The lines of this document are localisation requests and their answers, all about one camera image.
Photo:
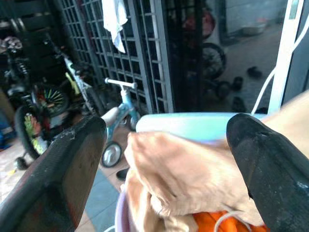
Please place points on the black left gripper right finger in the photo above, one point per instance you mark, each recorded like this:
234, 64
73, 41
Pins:
272, 174

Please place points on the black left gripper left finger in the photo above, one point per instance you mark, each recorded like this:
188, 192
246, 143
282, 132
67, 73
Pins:
55, 174

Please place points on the beige garment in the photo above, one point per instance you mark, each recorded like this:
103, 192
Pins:
181, 169

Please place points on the blue box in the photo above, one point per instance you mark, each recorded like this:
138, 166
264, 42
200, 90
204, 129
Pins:
4, 131

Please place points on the lilac plastic basin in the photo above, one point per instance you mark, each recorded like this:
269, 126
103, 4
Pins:
120, 212

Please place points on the black sandal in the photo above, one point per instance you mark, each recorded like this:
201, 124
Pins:
254, 72
237, 83
239, 105

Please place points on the orange garment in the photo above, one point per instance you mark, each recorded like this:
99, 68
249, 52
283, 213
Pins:
207, 221

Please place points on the lime white children bicycle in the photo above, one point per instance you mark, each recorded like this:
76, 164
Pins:
72, 82

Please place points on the teal children balance bike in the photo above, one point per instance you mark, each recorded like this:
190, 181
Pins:
125, 104

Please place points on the black bicycle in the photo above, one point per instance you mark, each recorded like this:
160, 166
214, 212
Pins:
14, 65

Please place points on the red children bicycle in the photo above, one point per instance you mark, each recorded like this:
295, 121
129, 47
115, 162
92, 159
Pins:
212, 58

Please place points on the grey metal grille gate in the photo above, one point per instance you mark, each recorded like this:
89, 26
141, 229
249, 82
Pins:
142, 60

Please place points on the grey basin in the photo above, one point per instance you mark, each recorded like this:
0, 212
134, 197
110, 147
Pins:
253, 28

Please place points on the white hanging cloth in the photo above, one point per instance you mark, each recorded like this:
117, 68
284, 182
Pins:
114, 21

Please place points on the white upright frame post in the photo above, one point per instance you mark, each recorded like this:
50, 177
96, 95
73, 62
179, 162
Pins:
285, 60

